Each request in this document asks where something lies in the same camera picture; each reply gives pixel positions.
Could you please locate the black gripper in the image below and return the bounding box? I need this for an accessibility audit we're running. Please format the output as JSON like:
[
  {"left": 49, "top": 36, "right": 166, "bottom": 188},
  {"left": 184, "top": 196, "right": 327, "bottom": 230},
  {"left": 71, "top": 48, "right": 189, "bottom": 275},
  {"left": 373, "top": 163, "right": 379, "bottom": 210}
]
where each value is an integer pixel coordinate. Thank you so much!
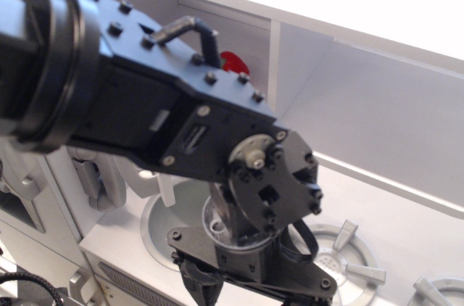
[{"left": 167, "top": 228, "right": 336, "bottom": 306}]

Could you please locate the white toy microwave door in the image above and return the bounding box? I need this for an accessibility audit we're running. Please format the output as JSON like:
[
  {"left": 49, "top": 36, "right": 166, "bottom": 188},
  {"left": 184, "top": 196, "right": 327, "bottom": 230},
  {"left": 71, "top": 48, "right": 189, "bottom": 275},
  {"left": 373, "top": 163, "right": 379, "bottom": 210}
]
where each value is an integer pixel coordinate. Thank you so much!
[{"left": 120, "top": 165, "right": 175, "bottom": 207}]

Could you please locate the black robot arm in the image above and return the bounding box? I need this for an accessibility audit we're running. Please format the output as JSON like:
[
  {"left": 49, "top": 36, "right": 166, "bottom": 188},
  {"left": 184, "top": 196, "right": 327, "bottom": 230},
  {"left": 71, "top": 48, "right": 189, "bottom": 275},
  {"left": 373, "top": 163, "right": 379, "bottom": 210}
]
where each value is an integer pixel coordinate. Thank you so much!
[{"left": 1, "top": 0, "right": 336, "bottom": 305}]

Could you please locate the grey round sink basin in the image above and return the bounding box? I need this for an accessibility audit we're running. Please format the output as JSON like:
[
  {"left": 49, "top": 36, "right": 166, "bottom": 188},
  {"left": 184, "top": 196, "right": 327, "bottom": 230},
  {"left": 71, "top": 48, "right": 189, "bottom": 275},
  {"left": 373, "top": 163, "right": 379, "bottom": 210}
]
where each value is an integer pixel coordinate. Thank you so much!
[{"left": 141, "top": 177, "right": 215, "bottom": 272}]

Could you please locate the grey stove burner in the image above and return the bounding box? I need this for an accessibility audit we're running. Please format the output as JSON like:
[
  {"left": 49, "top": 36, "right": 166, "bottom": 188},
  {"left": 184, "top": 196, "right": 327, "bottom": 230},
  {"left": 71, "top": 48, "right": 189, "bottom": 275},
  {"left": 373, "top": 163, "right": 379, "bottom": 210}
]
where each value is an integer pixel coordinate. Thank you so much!
[
  {"left": 310, "top": 220, "right": 386, "bottom": 305},
  {"left": 408, "top": 277, "right": 463, "bottom": 306}
]

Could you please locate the grey toy telephone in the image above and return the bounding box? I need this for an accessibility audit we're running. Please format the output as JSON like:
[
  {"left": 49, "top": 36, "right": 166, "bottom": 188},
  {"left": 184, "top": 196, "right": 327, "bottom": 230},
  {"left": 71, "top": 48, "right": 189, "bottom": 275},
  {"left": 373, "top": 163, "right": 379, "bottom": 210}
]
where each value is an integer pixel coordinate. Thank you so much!
[{"left": 67, "top": 146, "right": 126, "bottom": 212}]

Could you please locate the red toy strawberry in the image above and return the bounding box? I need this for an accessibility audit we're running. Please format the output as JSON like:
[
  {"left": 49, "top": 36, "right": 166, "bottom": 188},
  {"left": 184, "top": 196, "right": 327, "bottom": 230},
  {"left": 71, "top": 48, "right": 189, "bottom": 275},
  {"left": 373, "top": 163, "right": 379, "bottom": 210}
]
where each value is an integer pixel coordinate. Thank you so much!
[{"left": 220, "top": 51, "right": 250, "bottom": 75}]

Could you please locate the white toy kitchen cabinet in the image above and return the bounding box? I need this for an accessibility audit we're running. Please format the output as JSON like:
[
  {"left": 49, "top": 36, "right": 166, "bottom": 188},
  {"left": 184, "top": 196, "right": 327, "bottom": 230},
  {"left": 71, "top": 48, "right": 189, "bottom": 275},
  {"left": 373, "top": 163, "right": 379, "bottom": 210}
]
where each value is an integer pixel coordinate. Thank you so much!
[{"left": 0, "top": 0, "right": 464, "bottom": 306}]

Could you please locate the grey oven door handle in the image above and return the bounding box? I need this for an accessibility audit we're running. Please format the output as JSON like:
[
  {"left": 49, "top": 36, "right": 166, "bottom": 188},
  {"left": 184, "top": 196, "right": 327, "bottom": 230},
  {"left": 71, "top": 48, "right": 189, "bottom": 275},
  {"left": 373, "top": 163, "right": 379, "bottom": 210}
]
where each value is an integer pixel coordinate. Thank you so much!
[{"left": 69, "top": 271, "right": 96, "bottom": 305}]

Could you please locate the black braided cable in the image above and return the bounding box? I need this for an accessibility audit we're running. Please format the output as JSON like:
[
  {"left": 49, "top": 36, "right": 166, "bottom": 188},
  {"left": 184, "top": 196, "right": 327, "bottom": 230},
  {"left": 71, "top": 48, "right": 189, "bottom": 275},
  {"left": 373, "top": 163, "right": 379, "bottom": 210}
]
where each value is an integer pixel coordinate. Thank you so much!
[{"left": 0, "top": 272, "right": 59, "bottom": 306}]

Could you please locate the grey fridge door handle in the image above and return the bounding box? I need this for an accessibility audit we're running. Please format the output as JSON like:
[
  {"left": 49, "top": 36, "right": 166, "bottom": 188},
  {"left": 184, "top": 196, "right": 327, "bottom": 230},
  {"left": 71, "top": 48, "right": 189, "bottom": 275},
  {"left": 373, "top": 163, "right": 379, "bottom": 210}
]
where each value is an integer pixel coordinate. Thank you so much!
[{"left": 1, "top": 137, "right": 45, "bottom": 201}]

